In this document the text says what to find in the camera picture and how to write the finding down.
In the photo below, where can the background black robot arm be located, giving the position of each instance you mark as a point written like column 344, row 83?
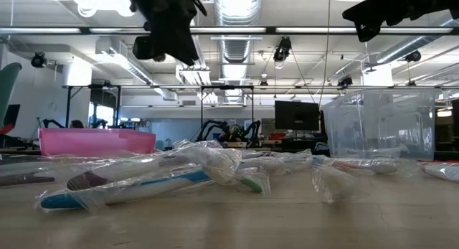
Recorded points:
column 211, row 128
column 254, row 128

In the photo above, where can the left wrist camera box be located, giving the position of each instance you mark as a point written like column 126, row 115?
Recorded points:
column 145, row 48

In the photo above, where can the black monitor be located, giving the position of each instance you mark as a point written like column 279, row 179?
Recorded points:
column 297, row 115

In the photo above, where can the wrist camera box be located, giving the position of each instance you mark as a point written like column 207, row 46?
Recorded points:
column 145, row 48
column 366, row 33

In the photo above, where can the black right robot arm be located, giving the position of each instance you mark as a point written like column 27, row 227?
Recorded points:
column 444, row 3

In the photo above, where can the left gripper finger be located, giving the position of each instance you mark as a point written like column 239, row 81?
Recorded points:
column 190, row 48
column 174, row 46

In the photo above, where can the white wall clock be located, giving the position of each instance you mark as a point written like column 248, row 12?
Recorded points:
column 53, row 106

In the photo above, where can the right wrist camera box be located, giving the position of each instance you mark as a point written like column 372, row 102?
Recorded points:
column 366, row 33

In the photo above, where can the black ceiling spotlight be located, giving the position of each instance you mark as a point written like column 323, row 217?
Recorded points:
column 413, row 56
column 283, row 50
column 344, row 81
column 37, row 59

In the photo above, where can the tall clear plastic bin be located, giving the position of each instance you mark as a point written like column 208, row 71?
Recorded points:
column 380, row 127

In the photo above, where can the green white packaged toothbrush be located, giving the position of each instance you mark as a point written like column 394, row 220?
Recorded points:
column 256, row 186

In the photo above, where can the black overhead frame beam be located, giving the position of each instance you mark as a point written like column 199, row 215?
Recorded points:
column 315, row 30

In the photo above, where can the silver ventilation duct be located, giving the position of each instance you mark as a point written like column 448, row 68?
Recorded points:
column 401, row 50
column 235, row 51

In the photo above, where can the pink plastic bin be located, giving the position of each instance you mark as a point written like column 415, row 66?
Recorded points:
column 89, row 141

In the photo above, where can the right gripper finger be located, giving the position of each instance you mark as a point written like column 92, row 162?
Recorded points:
column 373, row 17
column 369, row 6

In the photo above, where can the person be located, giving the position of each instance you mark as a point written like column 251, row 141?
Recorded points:
column 235, row 133

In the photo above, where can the red box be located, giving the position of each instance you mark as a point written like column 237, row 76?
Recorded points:
column 278, row 136

